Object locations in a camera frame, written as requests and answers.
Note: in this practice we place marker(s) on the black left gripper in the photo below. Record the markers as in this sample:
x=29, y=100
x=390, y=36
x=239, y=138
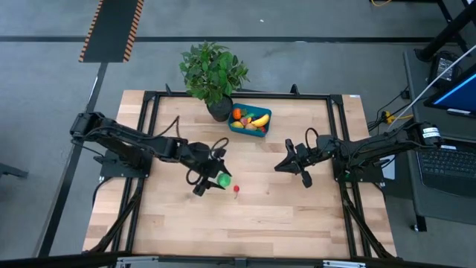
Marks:
x=204, y=164

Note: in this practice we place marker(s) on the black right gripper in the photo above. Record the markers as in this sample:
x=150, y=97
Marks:
x=303, y=156

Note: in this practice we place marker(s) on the round green toy fruit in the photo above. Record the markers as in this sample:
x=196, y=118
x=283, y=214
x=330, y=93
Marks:
x=224, y=180

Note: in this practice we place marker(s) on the red toy cherry with stem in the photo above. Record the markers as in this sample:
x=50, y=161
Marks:
x=236, y=189

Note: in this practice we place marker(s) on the yellow toy banana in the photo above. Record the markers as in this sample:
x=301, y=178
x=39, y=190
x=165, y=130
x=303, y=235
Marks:
x=260, y=120

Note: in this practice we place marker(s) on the brown toy potato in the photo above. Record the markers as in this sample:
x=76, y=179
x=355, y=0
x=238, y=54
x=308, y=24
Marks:
x=250, y=127

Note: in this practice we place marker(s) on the yellow toy lemon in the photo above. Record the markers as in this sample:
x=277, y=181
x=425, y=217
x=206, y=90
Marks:
x=237, y=124

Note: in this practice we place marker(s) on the small pink toy fruit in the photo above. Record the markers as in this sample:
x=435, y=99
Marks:
x=244, y=121

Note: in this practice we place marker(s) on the green toy pepper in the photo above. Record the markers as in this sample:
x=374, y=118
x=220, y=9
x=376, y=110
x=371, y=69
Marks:
x=250, y=115

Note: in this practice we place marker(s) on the orange toy pumpkin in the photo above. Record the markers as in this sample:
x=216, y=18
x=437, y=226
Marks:
x=237, y=113

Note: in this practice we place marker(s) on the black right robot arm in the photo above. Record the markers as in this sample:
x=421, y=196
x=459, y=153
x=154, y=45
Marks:
x=372, y=147

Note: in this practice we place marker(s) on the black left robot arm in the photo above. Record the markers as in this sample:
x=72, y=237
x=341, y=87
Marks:
x=130, y=143

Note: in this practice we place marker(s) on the blue plastic tupperware container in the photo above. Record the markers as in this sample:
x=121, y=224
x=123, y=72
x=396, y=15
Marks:
x=266, y=111

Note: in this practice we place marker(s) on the green plant in black pot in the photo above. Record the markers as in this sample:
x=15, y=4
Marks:
x=212, y=70

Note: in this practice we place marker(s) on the yellow power plug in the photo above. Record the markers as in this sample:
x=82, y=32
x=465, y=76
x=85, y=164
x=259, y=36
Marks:
x=389, y=117

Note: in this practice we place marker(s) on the dark grey desk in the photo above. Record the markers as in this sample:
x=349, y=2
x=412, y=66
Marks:
x=416, y=93

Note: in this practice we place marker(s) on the black laptop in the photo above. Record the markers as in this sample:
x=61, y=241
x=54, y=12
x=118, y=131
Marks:
x=446, y=164

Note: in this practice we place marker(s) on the white rod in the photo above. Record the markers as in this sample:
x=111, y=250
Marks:
x=435, y=84

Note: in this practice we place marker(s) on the black crossbar with silver brackets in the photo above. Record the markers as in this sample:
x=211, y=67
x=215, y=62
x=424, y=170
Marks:
x=74, y=262

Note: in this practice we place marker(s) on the black mat with orange stripes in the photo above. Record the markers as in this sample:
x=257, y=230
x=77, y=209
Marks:
x=111, y=30

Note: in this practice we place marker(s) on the black power adapter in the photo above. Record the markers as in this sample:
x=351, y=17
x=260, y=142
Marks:
x=444, y=69

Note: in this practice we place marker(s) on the monitor with blue screen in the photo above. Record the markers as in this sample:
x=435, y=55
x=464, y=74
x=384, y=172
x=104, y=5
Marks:
x=461, y=97

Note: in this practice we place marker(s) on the black stand legs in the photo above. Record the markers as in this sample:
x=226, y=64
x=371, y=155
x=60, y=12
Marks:
x=446, y=30

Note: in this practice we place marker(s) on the grey furniture leg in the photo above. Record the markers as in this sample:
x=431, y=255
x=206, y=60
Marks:
x=11, y=171

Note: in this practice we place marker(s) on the black aluminium table frame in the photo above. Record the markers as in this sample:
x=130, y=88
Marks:
x=297, y=95

